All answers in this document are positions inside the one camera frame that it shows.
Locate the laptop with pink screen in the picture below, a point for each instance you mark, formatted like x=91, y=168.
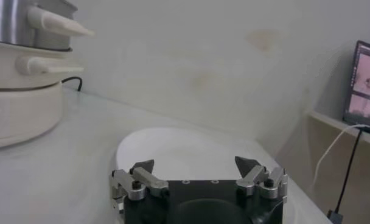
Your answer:
x=366, y=85

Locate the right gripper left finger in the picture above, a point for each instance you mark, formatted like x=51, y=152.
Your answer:
x=148, y=179

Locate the white round plate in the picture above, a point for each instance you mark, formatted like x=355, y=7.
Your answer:
x=188, y=149

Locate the cream electric cooker base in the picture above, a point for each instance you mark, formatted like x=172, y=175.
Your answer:
x=20, y=115

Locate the white square side table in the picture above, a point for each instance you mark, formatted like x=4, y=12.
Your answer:
x=325, y=158

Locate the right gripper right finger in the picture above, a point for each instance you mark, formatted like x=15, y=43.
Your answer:
x=252, y=178

